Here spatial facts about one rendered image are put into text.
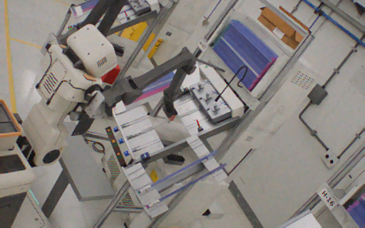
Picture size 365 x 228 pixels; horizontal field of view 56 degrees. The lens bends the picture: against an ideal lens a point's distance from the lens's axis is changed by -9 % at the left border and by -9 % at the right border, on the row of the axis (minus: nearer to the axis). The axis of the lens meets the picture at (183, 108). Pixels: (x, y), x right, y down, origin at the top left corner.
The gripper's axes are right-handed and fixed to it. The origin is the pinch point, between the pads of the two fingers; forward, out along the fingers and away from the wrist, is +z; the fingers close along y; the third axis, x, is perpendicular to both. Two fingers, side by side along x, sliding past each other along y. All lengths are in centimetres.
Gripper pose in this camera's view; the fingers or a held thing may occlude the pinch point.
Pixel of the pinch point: (171, 119)
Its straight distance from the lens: 240.3
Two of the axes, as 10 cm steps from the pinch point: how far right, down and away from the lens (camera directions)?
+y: -4.1, -6.4, 6.5
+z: 0.9, 6.9, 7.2
